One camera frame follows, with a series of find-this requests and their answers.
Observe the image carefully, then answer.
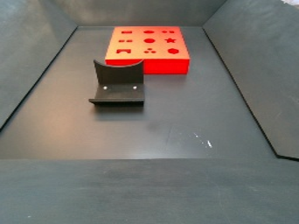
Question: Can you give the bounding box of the black curved holder stand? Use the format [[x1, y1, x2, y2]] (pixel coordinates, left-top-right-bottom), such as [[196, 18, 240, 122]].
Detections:
[[88, 60, 145, 105]]

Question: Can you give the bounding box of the red shape sorter block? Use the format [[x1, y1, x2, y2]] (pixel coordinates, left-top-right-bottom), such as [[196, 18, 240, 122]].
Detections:
[[105, 26, 190, 74]]

